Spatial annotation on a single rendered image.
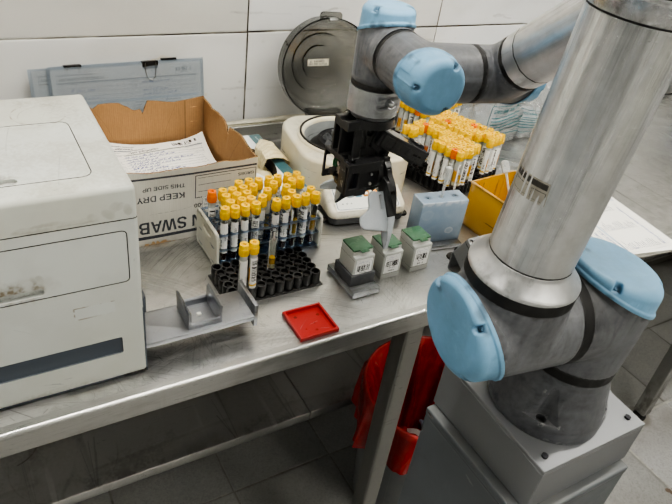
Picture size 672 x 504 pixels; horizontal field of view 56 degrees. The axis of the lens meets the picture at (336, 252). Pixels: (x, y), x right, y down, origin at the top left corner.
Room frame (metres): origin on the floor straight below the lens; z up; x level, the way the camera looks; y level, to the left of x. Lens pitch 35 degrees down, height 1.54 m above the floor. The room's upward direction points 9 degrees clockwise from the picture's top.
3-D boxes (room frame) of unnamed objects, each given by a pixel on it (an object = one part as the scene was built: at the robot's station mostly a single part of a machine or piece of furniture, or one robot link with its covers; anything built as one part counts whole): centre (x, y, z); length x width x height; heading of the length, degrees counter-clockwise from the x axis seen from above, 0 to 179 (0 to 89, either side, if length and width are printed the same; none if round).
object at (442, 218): (1.06, -0.18, 0.92); 0.10 x 0.07 x 0.10; 117
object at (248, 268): (0.85, 0.11, 0.93); 0.17 x 0.09 x 0.11; 125
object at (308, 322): (0.76, 0.02, 0.88); 0.07 x 0.07 x 0.01; 35
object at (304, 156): (1.22, 0.01, 0.94); 0.30 x 0.24 x 0.12; 26
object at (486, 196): (1.14, -0.34, 0.93); 0.13 x 0.13 x 0.10; 39
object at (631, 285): (0.59, -0.30, 1.12); 0.13 x 0.12 x 0.14; 118
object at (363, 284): (0.89, -0.04, 0.89); 0.09 x 0.05 x 0.04; 35
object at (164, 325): (0.68, 0.20, 0.92); 0.21 x 0.07 x 0.05; 125
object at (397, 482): (1.10, -0.27, 0.22); 0.38 x 0.37 x 0.44; 125
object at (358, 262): (0.89, -0.04, 0.92); 0.05 x 0.04 x 0.06; 35
